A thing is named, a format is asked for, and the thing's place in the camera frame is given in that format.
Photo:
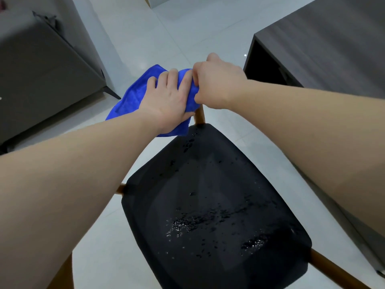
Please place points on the blue microfibre cloth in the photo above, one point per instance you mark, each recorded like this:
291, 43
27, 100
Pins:
132, 96

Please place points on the dark wood table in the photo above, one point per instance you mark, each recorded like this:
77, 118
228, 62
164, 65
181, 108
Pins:
324, 42

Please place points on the person's right hand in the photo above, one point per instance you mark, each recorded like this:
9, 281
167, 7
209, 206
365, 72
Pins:
219, 84

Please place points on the grey sofa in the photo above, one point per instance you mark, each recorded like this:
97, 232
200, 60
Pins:
45, 75

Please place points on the person's right forearm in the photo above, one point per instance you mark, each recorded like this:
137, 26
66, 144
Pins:
315, 132

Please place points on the black seat wooden chair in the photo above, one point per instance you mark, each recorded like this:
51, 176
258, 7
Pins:
216, 207

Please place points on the person's left forearm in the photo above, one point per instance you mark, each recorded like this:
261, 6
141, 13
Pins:
69, 183

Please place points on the person's right fingers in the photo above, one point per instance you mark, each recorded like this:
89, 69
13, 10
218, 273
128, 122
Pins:
198, 78

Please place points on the person's left middle finger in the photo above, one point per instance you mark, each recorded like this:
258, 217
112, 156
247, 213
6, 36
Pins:
173, 77

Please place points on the person's left hand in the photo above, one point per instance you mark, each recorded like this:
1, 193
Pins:
164, 102

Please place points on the person's left thumb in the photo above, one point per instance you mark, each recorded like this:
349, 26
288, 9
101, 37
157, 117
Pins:
188, 115

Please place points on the person's left little finger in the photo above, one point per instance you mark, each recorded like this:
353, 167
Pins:
151, 82

